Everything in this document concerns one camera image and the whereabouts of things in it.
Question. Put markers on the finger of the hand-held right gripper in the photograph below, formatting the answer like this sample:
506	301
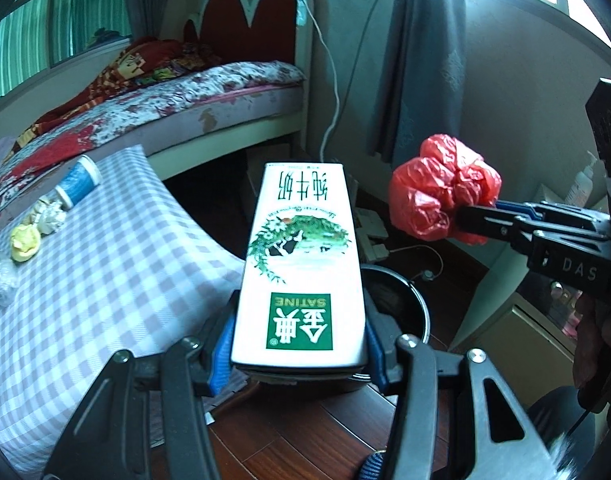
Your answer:
485	222
560	217

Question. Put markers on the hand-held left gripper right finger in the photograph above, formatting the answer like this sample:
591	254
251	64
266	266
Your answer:
378	360

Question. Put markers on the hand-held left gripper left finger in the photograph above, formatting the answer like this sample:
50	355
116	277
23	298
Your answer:
223	355

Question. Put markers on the red plastic bag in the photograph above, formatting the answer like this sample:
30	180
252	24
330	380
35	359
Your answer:
443	187

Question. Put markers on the black trash bin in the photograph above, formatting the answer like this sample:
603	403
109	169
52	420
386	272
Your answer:
410	310

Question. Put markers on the white milk carton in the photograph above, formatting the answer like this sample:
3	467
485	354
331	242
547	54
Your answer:
298	270

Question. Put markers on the white tissue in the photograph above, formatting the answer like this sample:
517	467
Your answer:
53	219

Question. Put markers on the person's right hand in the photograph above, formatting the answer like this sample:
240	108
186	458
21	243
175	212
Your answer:
593	350

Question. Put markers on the white pump bottle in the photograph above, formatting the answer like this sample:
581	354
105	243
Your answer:
578	185

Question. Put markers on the white cabinet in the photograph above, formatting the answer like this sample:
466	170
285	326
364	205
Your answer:
505	300

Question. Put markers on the white power strip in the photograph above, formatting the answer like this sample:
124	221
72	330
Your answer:
373	230

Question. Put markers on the checkered tablecloth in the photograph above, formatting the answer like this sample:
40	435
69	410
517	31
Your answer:
110	280

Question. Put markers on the blue-grey curtain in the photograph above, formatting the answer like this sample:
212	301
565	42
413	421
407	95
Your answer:
420	60

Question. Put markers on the blue paper cup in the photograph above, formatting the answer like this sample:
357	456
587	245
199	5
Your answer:
78	182

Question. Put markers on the crumpled yellow paper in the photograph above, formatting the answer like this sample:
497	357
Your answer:
24	244

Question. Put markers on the clear plastic bag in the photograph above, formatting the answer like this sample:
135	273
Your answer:
3	280

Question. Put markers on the purple mattress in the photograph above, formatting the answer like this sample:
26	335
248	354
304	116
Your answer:
225	110

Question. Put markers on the bed with floral bedding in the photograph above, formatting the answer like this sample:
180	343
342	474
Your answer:
150	100

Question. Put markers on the red printed blanket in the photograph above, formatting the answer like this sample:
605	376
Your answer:
125	70

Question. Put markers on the grey window curtain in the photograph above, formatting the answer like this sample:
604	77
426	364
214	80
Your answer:
145	0

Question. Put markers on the green-lit window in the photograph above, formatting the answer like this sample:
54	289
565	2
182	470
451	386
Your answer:
50	20

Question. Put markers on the white bed frame red headboard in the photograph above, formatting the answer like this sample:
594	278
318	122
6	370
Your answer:
245	15

